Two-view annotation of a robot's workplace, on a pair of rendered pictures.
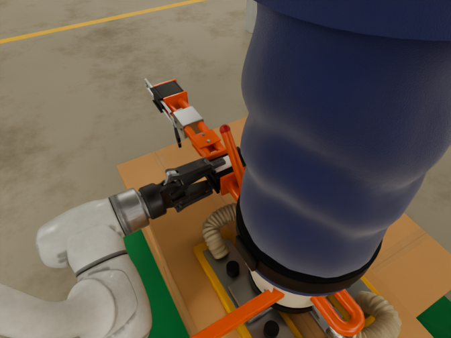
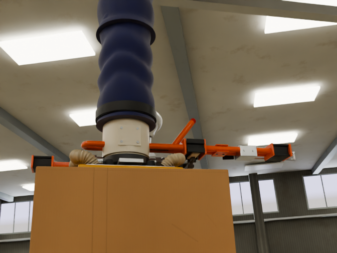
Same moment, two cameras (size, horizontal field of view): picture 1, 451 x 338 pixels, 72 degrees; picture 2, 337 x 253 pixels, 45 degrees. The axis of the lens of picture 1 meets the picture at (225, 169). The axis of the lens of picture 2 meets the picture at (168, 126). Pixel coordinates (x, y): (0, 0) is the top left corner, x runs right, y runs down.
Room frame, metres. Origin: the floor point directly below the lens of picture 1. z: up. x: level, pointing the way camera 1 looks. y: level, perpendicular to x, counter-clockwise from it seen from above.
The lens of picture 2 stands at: (0.79, -1.45, 0.67)
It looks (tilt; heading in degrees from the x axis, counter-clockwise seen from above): 21 degrees up; 105
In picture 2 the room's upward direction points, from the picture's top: 4 degrees counter-clockwise
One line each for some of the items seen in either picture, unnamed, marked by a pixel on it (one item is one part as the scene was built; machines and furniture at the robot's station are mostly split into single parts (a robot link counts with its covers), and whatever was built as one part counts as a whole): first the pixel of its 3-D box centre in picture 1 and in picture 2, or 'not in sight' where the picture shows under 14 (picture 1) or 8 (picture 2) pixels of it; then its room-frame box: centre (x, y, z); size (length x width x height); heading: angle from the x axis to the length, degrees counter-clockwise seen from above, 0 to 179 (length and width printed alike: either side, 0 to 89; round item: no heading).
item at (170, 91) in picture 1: (170, 95); (277, 152); (0.79, 0.16, 1.12); 0.08 x 0.07 x 0.05; 30
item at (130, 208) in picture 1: (131, 210); not in sight; (0.37, 0.20, 1.12); 0.09 x 0.06 x 0.09; 30
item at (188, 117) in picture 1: (188, 121); (245, 152); (0.67, 0.10, 1.11); 0.07 x 0.07 x 0.04; 30
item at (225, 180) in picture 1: (227, 169); (192, 149); (0.49, -0.01, 1.13); 0.10 x 0.08 x 0.06; 120
